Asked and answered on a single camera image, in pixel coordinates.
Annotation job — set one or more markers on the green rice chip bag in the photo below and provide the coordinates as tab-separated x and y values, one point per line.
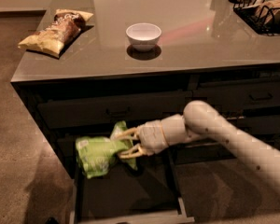
97	155

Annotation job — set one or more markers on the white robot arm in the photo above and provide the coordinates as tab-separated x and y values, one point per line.
198	121

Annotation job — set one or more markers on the white ceramic bowl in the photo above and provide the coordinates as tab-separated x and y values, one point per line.
143	36

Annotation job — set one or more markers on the open bottom left drawer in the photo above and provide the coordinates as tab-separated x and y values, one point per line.
149	195

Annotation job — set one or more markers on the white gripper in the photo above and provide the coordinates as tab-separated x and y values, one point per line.
151	137

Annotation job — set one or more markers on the top right drawer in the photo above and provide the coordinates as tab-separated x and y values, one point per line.
229	97

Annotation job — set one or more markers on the top left drawer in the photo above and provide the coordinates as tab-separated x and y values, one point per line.
103	110

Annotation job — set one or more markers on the grey kitchen island counter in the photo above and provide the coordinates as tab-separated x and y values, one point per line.
92	63

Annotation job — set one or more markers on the brown yellow chip bag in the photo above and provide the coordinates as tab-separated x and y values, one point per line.
66	27

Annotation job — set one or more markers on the middle left drawer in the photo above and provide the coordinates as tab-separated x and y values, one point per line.
68	142

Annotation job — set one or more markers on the bottom right drawer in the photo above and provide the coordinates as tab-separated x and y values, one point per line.
208	150

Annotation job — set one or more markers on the middle right drawer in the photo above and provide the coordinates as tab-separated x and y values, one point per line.
258	125

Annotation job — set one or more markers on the black wire basket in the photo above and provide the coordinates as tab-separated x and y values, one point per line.
246	9

